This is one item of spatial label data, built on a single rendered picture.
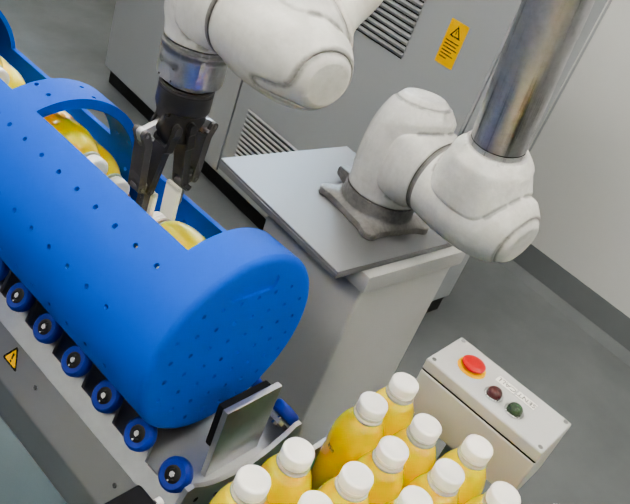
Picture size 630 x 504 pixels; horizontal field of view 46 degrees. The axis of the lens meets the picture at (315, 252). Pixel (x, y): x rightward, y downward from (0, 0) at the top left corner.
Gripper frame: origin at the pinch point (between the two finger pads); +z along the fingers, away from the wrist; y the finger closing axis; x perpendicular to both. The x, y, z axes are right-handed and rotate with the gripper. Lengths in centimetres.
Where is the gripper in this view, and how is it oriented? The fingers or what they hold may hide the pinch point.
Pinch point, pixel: (157, 207)
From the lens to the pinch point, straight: 110.7
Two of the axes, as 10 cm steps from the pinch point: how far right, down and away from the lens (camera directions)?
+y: -6.5, 2.3, -7.3
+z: -3.1, 7.9, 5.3
